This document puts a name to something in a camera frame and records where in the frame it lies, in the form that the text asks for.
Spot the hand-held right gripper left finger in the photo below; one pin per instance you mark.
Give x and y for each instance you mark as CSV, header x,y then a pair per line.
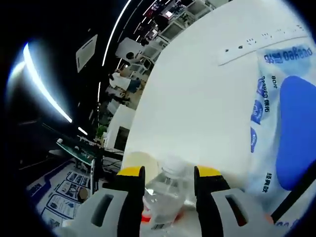
x,y
130,202

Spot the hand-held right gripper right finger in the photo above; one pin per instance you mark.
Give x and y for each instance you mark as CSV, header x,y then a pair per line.
x,y
205,205

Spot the clear plastic water bottle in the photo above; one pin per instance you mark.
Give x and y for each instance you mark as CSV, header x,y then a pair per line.
x,y
168,197

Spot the wet wipes packet blue lid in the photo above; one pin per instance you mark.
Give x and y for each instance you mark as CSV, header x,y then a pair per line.
x,y
296,118

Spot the potted green plant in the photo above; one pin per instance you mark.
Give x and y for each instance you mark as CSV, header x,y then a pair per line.
x,y
100,133

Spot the green flat board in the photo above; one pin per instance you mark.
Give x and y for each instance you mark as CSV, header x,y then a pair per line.
x,y
74,151

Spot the bright ceiling light strip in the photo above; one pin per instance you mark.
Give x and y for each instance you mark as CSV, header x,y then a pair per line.
x,y
44,90

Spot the ceiling air conditioner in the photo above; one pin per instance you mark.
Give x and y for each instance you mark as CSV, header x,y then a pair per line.
x,y
86,53

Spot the white power strip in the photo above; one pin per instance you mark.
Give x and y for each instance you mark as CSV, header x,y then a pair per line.
x,y
259,44

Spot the long curved ceiling light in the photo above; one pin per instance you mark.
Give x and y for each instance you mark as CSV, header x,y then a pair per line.
x,y
116,24

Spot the blue white wall poster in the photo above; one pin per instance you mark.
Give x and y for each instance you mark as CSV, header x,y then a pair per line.
x,y
61,197

